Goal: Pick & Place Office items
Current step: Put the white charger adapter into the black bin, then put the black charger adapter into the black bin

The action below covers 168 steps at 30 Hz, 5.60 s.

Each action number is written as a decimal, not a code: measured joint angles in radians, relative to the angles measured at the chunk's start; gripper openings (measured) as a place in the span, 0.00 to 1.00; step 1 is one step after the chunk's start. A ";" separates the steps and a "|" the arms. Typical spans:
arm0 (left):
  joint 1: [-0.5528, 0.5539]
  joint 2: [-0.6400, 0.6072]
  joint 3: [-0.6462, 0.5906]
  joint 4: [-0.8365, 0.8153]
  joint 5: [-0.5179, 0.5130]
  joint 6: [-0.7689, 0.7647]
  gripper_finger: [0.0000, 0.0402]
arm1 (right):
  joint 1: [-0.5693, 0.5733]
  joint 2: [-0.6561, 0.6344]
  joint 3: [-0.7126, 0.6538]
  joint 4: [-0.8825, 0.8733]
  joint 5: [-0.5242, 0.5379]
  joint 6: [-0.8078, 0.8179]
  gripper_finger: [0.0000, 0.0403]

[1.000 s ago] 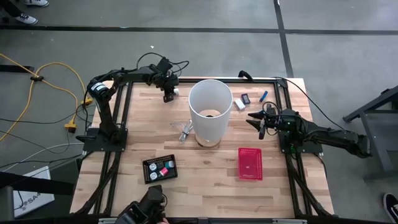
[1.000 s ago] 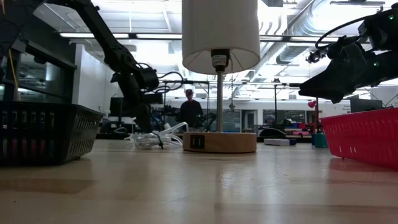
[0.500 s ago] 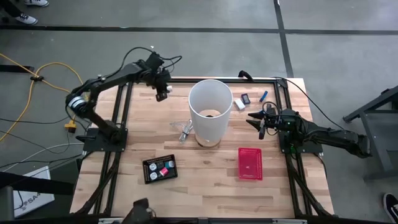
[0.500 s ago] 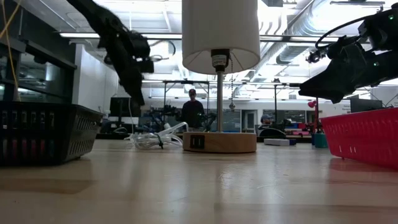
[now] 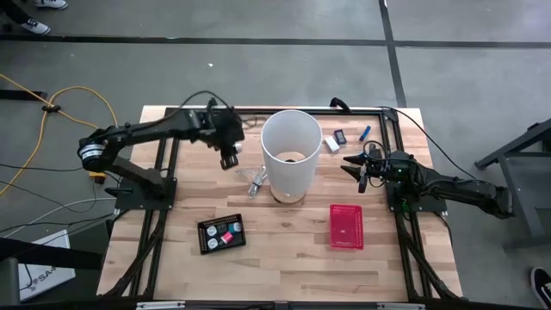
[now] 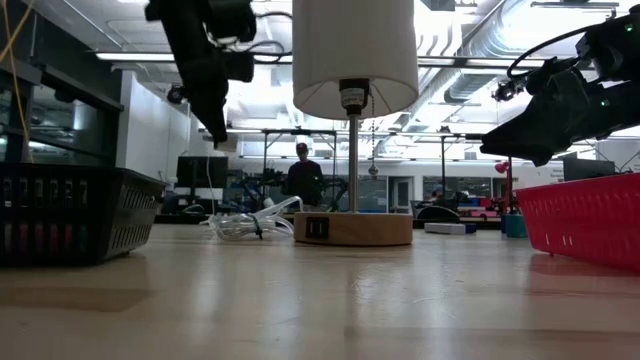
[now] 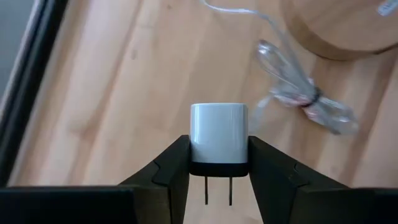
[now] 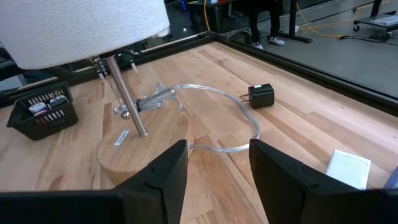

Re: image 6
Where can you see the white rectangular box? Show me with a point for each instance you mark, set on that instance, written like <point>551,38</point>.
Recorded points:
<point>445,228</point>

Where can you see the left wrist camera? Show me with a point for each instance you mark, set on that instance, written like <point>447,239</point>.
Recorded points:
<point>239,66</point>

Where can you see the person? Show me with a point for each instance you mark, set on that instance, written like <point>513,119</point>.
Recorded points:
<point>305,180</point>

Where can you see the black background rig frame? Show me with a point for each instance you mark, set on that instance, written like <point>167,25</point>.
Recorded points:
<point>442,165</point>
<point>300,132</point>

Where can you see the black computer monitor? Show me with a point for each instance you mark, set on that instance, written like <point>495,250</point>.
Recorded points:
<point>202,172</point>
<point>587,170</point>

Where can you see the red pole with heart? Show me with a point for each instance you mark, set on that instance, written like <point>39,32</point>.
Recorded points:
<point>502,167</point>

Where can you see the black ceiling-mounted camera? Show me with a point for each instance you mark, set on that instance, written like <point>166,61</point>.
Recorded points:
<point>175,94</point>
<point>507,91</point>

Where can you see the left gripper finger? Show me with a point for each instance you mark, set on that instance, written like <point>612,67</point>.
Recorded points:
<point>220,107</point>
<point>202,102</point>

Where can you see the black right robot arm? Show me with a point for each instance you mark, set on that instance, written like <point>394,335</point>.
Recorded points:
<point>615,50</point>

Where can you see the red plastic basket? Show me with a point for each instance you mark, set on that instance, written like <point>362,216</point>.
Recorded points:
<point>590,220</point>

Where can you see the black plastic basket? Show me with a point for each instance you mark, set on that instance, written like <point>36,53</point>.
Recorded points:
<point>60,215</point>

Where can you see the white shade wooden base lamp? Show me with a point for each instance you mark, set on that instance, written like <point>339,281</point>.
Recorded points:
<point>350,50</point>

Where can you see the silver ventilation duct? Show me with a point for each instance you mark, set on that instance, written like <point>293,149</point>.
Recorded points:
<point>465,87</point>

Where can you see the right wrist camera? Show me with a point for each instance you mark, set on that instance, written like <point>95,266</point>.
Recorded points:
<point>552,75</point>

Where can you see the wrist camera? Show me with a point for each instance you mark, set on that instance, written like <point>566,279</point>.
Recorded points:
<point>239,66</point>
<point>552,75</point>

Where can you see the long ceiling light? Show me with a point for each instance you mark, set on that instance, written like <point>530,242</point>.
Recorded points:
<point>130,57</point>
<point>500,62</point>

